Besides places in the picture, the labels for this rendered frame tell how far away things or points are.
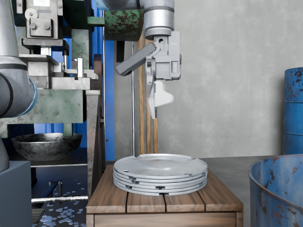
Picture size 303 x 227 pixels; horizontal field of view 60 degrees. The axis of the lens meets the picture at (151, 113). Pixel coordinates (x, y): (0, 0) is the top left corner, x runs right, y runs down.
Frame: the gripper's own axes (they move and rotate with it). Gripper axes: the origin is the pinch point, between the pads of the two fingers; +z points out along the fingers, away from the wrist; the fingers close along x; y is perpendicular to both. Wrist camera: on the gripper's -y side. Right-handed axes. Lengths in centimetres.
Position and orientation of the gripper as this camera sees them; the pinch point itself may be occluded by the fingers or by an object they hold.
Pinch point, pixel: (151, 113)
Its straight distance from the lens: 66.4
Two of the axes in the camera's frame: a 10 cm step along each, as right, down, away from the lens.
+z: 0.1, 10.0, 0.5
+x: 1.4, -0.5, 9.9
